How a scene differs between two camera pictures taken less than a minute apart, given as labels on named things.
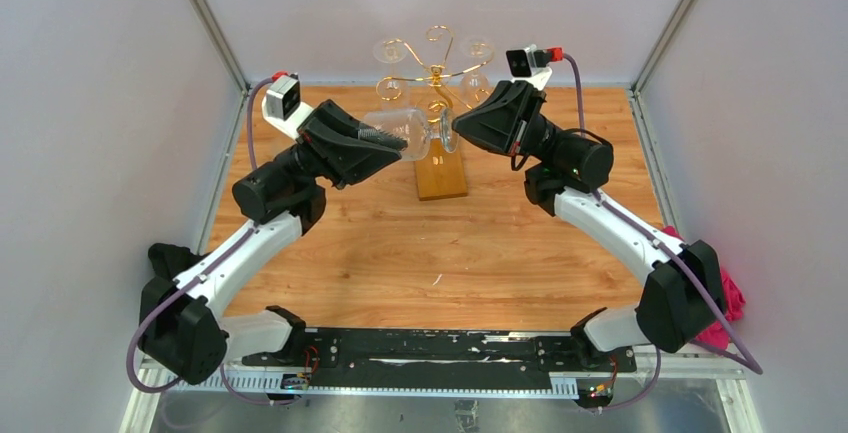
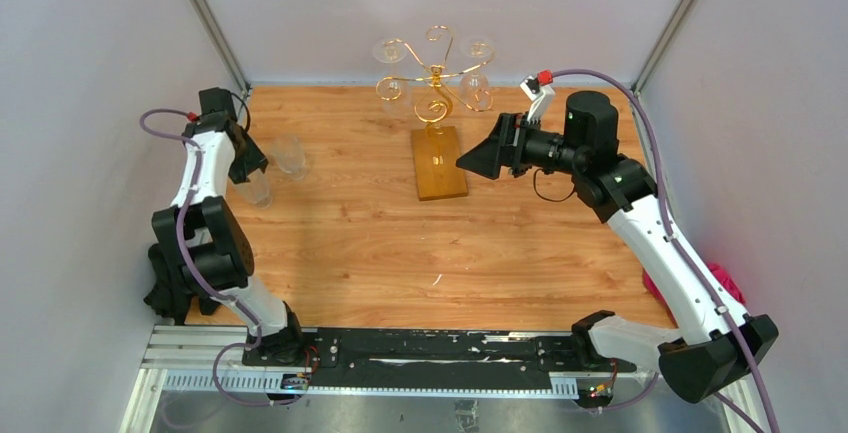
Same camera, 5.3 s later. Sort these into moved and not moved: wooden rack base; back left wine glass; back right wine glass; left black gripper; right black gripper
Moved: right black gripper; left black gripper
Not moved: wooden rack base; back right wine glass; back left wine glass
